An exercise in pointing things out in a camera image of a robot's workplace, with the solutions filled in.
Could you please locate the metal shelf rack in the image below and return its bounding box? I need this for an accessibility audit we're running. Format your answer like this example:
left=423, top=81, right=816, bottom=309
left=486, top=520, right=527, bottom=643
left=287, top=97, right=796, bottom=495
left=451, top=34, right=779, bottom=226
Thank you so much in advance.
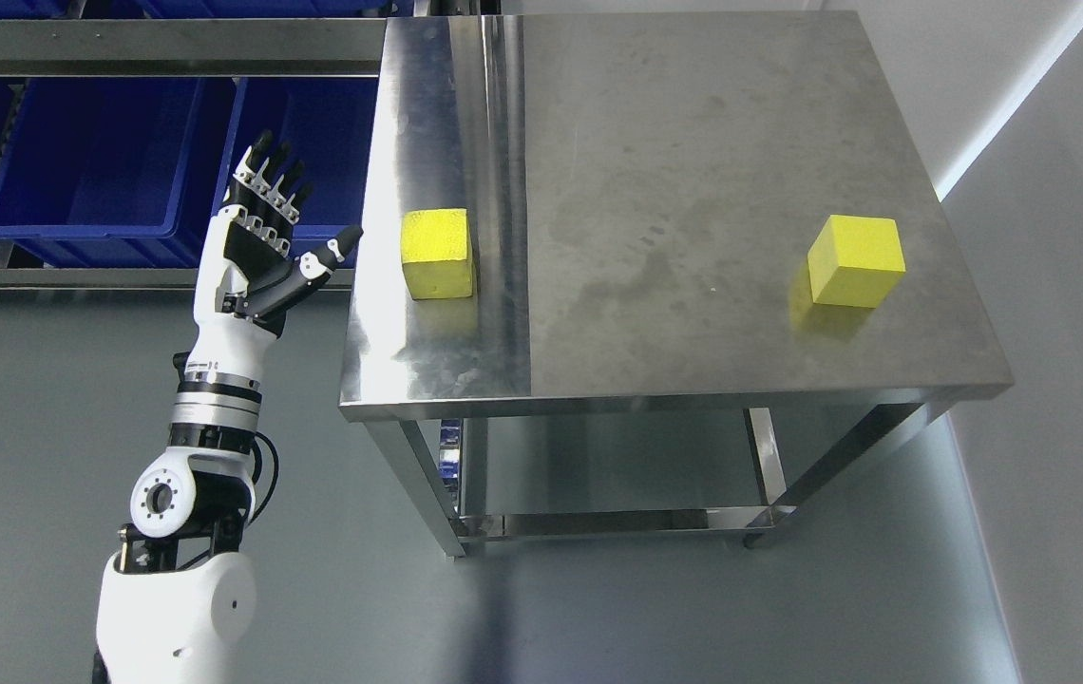
left=0, top=0, right=523, bottom=292

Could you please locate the blue plastic bin right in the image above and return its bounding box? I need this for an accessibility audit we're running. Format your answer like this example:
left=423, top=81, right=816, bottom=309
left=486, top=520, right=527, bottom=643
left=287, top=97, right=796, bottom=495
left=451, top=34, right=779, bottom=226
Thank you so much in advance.
left=212, top=77, right=378, bottom=257

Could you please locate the yellow foam block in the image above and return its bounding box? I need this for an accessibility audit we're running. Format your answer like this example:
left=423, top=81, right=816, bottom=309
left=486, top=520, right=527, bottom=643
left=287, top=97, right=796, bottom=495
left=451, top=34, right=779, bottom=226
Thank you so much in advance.
left=401, top=208, right=475, bottom=300
left=806, top=214, right=906, bottom=310

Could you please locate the stainless steel table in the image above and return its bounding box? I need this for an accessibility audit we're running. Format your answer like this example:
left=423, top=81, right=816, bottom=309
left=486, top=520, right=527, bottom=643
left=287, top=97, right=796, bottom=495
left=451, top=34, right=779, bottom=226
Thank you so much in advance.
left=338, top=11, right=1014, bottom=556

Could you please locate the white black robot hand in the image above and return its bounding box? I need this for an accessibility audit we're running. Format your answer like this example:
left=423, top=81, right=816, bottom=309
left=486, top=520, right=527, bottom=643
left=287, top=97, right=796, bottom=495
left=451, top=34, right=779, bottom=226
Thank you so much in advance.
left=194, top=130, right=364, bottom=339

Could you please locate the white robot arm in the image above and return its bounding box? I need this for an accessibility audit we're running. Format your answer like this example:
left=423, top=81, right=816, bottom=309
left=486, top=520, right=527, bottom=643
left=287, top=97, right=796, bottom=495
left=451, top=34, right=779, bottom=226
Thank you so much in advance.
left=91, top=130, right=363, bottom=683

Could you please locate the blue plastic bin centre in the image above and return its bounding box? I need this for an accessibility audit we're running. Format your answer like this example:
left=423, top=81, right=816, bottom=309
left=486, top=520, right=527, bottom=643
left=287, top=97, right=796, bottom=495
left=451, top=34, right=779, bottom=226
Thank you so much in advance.
left=0, top=78, right=235, bottom=268

